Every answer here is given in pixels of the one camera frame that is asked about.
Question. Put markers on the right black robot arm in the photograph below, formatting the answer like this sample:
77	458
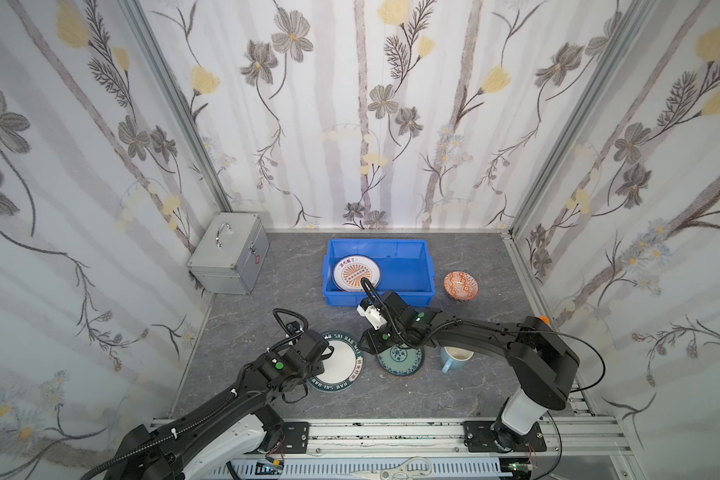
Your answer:
544	364

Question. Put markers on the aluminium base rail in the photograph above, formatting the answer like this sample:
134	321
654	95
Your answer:
588	447

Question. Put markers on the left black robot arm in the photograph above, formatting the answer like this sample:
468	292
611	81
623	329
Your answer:
166	452

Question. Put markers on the red patterned bowl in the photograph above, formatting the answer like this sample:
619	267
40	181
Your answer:
461	286

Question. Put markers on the green rim white plate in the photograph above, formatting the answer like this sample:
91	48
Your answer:
343	367

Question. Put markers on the teal patterned small plate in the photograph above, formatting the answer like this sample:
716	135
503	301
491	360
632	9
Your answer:
401	361

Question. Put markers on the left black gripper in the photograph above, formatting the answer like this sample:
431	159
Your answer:
318	355

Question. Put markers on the light blue mug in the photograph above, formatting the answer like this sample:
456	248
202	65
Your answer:
454	358

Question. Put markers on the blue plastic bin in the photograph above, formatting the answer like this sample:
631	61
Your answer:
406	267

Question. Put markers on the orange sunburst plate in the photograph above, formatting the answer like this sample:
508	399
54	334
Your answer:
351	270

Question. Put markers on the silver metal case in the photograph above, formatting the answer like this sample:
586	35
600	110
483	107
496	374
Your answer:
229	257

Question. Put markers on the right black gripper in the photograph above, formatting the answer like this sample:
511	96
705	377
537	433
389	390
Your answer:
387	306

